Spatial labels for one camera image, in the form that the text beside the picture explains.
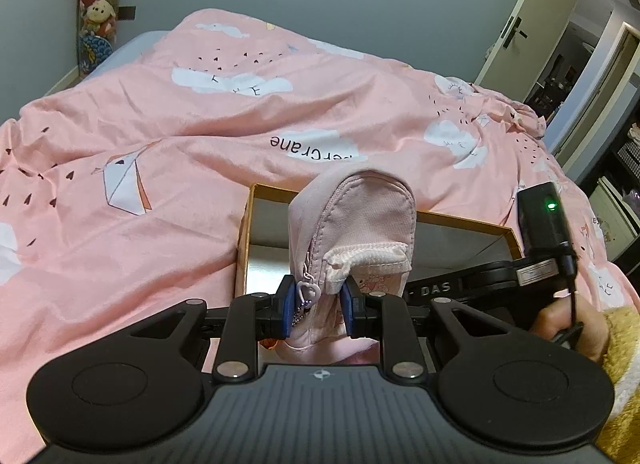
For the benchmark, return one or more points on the person's right hand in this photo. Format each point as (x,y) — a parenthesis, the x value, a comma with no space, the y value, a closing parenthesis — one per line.
(560,320)

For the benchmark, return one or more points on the pink zipper pouch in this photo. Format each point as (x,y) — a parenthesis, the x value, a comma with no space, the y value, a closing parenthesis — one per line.
(360,214)

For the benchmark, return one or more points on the white door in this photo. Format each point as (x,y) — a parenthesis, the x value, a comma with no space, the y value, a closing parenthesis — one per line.
(540,3)

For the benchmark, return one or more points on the white cabinet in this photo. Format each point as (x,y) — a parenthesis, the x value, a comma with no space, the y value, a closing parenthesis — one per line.
(615,224)

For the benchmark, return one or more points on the pink printed blanket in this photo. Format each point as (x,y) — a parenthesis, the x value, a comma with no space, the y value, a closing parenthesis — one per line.
(175,168)

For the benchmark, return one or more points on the orange cardboard box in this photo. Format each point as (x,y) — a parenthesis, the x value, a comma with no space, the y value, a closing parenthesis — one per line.
(450,244)

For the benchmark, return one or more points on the blue bed sheet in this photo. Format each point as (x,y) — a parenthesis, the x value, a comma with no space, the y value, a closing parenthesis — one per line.
(135,46)

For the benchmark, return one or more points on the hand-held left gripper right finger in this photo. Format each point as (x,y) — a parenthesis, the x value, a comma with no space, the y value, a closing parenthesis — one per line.
(350,311)

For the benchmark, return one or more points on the cream plush dog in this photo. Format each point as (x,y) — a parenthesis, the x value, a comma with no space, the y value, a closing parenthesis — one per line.
(100,14)

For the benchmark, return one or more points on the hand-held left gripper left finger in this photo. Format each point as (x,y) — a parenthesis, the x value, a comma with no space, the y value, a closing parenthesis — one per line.
(286,304)

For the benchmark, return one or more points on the black wall fixture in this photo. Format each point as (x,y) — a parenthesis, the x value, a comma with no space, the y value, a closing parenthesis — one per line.
(126,12)

